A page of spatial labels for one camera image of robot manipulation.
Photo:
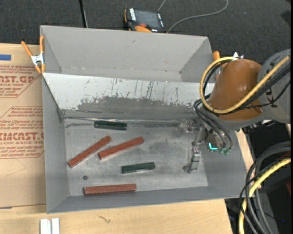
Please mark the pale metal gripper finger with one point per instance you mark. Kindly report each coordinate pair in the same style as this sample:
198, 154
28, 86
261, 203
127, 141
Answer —
188, 126
194, 160

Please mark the dark green flat block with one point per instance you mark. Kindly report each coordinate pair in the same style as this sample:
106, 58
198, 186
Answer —
138, 167
110, 125

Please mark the grey metal bin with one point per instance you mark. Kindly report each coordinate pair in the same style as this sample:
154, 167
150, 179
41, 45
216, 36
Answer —
141, 99

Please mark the brown cardboard board red print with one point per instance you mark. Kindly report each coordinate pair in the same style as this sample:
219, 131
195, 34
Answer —
19, 121

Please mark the red-brown flat block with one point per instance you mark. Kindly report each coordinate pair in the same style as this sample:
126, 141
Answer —
120, 148
110, 189
89, 151

